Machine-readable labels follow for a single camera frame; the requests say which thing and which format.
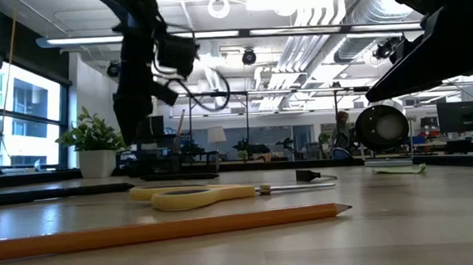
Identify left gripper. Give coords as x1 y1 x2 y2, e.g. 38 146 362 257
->
108 27 183 147

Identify yellow-handled scissors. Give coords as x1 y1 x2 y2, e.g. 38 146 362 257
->
127 173 338 216

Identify green sticky note pad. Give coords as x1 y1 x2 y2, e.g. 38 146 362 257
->
371 162 429 179

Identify black binder clip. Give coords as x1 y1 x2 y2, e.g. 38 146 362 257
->
295 167 340 185

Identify black mesh desk organizer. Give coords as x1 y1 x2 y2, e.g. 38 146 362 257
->
121 111 220 180

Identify black ceiling spotlight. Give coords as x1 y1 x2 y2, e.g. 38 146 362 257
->
241 48 259 66
105 60 124 80
371 34 406 66

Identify green plant in white pot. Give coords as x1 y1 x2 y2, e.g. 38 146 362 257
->
53 103 130 181

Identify black computer monitor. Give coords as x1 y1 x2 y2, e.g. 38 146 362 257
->
435 100 473 135

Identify lamp with white shade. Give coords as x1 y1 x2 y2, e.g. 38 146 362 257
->
206 125 229 162

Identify overhead bar with light strips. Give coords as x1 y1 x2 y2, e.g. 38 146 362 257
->
35 12 425 55

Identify person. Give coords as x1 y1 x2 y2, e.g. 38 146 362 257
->
327 109 354 151

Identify blue round object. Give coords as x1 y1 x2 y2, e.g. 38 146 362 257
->
328 145 353 162

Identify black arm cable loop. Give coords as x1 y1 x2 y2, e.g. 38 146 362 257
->
166 66 232 115

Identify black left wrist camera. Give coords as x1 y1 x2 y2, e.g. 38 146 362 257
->
154 30 201 81

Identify black metal frame station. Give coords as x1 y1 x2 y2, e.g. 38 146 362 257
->
176 80 377 166

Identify white ring light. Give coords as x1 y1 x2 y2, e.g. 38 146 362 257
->
206 0 232 21

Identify black aluminium extrusion frame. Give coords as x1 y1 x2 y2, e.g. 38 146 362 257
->
0 142 473 200

